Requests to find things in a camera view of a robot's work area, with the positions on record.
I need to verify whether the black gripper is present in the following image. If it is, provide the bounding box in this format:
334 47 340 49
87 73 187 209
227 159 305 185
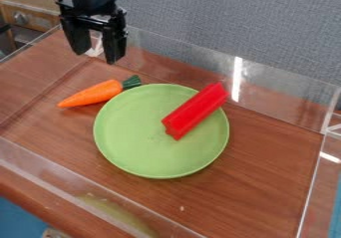
56 0 128 64

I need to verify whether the red plastic block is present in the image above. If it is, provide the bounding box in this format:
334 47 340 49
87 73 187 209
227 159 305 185
162 83 229 140

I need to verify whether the green round plate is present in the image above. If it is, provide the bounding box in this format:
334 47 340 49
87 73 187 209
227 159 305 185
94 84 229 179

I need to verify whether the orange toy carrot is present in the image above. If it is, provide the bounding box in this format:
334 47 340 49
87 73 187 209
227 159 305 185
57 75 142 108

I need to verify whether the wooden cabinet with knob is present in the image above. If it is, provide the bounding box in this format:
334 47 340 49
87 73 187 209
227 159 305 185
0 0 59 60

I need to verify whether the clear acrylic triangle bracket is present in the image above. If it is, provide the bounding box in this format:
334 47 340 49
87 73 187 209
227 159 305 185
86 30 104 57

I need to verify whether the clear acrylic tray enclosure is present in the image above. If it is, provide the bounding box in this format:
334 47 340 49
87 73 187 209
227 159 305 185
0 30 341 238

